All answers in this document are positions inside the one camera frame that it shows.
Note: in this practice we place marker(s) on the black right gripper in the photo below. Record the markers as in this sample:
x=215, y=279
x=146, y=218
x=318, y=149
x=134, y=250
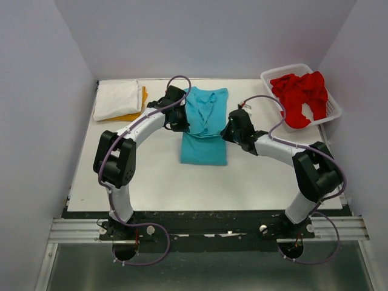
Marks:
x=225, y=133

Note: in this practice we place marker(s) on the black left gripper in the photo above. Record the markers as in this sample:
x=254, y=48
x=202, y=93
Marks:
x=183, y=126

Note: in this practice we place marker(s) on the teal t shirt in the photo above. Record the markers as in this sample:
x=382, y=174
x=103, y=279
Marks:
x=206, y=114

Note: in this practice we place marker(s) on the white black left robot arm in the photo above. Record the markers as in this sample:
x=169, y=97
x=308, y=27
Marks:
x=115, y=160

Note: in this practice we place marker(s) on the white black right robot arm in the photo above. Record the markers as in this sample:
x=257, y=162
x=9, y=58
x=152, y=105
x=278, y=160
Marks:
x=316, y=173

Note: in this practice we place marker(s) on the folded yellow t shirt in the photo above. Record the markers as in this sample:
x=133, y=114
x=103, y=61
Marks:
x=132, y=116

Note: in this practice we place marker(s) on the folded white t shirt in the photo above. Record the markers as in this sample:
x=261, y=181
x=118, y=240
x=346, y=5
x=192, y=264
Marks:
x=117, y=97

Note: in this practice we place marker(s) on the red t shirt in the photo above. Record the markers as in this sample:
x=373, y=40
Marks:
x=295, y=91

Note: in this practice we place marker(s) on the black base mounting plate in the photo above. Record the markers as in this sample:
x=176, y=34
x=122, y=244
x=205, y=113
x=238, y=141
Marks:
x=208, y=231

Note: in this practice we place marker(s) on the aluminium frame rail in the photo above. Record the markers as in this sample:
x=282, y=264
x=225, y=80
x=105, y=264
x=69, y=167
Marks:
x=76, y=259

